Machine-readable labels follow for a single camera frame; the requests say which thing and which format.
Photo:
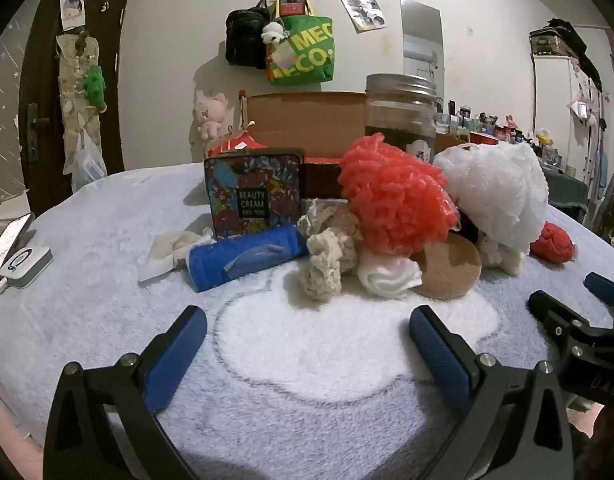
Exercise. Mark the hanging door organizer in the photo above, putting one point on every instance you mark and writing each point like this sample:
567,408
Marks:
72,85

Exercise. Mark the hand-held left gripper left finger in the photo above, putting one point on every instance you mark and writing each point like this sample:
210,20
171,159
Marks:
177,355

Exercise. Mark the beige crochet scrunchie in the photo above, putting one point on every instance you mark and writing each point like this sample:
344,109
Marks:
327,255

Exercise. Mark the round cork coaster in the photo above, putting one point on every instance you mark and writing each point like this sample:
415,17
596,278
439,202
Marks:
449,265

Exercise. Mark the clear plastic bag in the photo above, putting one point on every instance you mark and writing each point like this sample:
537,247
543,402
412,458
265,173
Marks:
89,165

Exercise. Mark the small white device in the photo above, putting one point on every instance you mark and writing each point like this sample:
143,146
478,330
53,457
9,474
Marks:
27,265

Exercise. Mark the pale pink plush toy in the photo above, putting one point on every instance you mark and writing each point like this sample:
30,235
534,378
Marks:
211,115

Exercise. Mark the blue towel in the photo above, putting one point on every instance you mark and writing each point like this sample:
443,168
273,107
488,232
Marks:
247,257

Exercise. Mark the photo collage wall poster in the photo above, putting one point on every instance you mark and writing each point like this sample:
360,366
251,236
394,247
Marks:
363,7

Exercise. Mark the desk with dark green cloth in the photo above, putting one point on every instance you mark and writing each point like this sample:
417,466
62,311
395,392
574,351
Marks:
567,190

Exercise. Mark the row of cosmetics bottles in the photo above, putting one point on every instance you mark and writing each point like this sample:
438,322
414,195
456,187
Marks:
492,127

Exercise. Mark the green snack bag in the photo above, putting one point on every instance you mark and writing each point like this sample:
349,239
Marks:
307,55

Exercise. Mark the white mesh bath pouf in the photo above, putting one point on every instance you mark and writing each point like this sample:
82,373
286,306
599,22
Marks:
492,195

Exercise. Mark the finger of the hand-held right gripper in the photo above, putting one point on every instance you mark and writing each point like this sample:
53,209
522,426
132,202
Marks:
557,317
607,287

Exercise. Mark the white crumpled tissue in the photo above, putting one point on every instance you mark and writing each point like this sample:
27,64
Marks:
162,255

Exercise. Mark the smartphone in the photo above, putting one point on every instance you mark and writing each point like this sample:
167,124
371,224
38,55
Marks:
7,245

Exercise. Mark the black box with colourful print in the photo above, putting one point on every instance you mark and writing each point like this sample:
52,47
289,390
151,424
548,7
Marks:
252,195

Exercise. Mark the glass jar with metal lid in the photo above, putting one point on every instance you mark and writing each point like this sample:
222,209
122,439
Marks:
399,115

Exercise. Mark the photo on door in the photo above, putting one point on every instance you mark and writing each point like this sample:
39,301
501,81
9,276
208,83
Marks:
73,9

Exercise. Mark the red knitted ball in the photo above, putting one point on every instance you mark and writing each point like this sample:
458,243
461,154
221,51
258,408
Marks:
552,242

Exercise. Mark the wall mirror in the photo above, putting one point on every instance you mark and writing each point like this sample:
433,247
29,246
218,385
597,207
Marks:
421,35

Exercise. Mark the pink bed sheet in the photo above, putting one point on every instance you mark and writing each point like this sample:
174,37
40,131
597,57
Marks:
7,425

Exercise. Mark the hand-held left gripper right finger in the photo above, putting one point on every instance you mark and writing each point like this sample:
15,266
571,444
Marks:
437,355

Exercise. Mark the cardboard box with red inside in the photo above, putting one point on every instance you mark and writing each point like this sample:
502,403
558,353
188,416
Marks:
307,120

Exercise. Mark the green plush toy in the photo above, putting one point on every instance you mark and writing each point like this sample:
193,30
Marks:
95,87

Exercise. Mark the white fluffy hair accessory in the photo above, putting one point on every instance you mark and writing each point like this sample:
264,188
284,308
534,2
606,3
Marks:
502,257

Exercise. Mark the black backpack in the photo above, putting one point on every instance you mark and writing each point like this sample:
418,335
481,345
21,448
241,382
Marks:
244,37

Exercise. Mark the dark wooden door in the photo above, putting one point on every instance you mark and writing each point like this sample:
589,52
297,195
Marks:
42,70

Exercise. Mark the red booklet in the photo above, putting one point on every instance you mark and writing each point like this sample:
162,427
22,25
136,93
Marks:
292,3

